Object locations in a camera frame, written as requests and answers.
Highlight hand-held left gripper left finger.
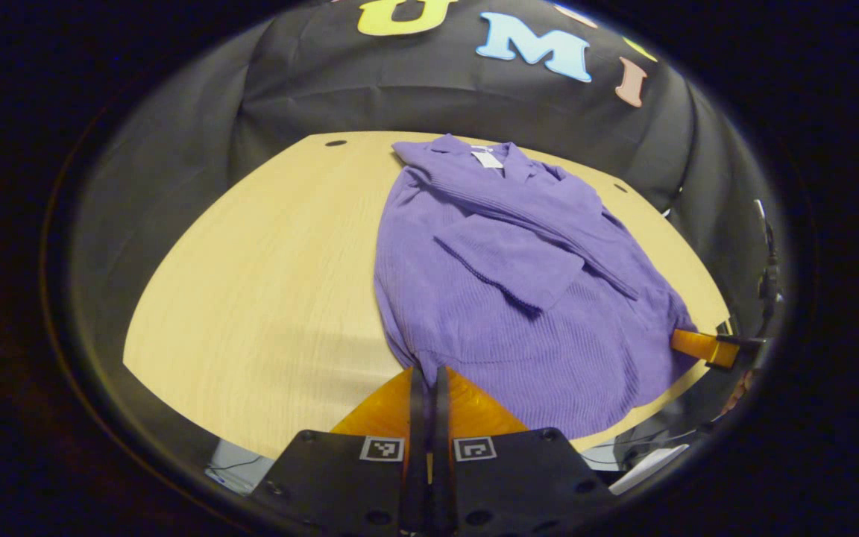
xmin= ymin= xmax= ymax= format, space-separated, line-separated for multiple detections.
xmin=251 ymin=365 xmax=430 ymax=537

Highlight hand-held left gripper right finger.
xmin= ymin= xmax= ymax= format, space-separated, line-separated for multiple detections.
xmin=429 ymin=365 xmax=617 ymax=537

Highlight purple knit garment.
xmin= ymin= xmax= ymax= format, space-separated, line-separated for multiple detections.
xmin=374 ymin=134 xmax=699 ymax=441

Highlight white flat object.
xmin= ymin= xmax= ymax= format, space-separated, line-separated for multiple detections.
xmin=607 ymin=444 xmax=691 ymax=497

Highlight light grey object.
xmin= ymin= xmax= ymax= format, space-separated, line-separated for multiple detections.
xmin=204 ymin=439 xmax=275 ymax=494

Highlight black backdrop cloth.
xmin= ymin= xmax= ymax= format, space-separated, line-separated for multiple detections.
xmin=64 ymin=0 xmax=784 ymax=463

